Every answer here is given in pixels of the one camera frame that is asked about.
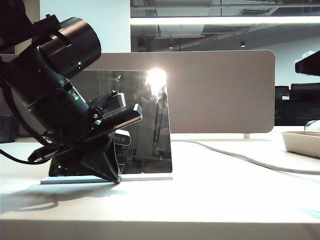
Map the grey cable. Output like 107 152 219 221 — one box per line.
171 139 320 176

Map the beige paper tray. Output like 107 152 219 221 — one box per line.
279 130 320 159

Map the white crumpled item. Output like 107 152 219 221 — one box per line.
304 119 320 133

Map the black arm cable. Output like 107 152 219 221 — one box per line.
0 56 55 166

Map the dark cup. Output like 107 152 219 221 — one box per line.
0 114 20 144

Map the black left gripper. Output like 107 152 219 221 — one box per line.
27 103 144 185

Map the long ceiling light strip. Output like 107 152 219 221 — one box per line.
130 16 320 26

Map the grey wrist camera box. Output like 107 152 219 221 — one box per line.
101 90 127 119

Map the brown desk divider panel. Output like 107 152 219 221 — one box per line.
0 49 276 135

